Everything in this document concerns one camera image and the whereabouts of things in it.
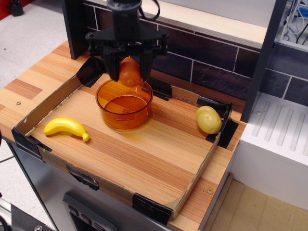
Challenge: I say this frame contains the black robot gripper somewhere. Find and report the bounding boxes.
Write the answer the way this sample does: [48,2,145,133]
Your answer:
[86,10,168,81]

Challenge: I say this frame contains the orange toy carrot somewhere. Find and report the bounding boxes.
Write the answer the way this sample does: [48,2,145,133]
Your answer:
[119,57,142,87]

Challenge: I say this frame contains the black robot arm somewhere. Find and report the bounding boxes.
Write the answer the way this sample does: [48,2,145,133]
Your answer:
[86,0,169,81]

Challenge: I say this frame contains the cardboard fence with black tape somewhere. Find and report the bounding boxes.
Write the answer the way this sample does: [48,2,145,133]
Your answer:
[12,57,238,224]

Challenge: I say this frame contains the orange transparent plastic pot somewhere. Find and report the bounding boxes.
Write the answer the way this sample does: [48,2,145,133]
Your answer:
[96,80,154,130]

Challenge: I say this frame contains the yellow toy banana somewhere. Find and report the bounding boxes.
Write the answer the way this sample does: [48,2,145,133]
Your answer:
[44,117,90,142]

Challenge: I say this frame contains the yellow-green toy potato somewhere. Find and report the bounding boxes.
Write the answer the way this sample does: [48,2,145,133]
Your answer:
[196,106,222,134]

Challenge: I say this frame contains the black object top left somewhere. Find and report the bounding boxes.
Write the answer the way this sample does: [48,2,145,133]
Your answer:
[7,0,24,17]

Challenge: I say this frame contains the grey toy oven front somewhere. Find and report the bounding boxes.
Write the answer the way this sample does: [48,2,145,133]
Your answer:
[63,191,119,231]

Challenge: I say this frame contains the white toy sink drainboard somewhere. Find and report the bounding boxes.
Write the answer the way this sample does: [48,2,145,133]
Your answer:
[231,93,308,210]

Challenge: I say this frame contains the white cables top right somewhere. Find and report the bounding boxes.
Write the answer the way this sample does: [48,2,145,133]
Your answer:
[280,0,308,45]

